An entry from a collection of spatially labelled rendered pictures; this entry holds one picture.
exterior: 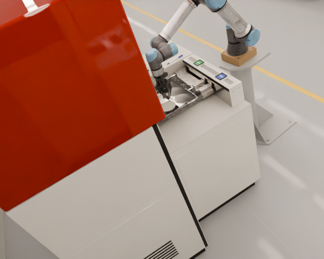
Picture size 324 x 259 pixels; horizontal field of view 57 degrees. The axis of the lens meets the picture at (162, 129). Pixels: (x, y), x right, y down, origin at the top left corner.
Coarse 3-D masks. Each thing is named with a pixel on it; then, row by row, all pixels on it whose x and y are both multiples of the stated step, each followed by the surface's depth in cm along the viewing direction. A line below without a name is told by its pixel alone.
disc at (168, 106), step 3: (165, 102) 192; (168, 102) 191; (171, 102) 190; (174, 102) 189; (162, 105) 191; (165, 105) 190; (168, 105) 189; (171, 105) 188; (174, 105) 187; (165, 108) 188; (168, 108) 187; (171, 108) 186; (165, 111) 186
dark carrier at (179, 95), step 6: (174, 84) 204; (174, 90) 199; (180, 90) 197; (186, 90) 195; (162, 96) 199; (174, 96) 194; (180, 96) 193; (186, 96) 191; (192, 96) 188; (162, 102) 194; (180, 102) 188; (186, 102) 186; (174, 108) 185
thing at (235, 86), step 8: (192, 56) 213; (192, 64) 205; (208, 64) 199; (208, 72) 191; (216, 72) 190; (224, 72) 186; (216, 80) 183; (224, 80) 181; (232, 80) 178; (232, 88) 174; (240, 88) 177; (232, 96) 177; (240, 96) 180; (232, 104) 180
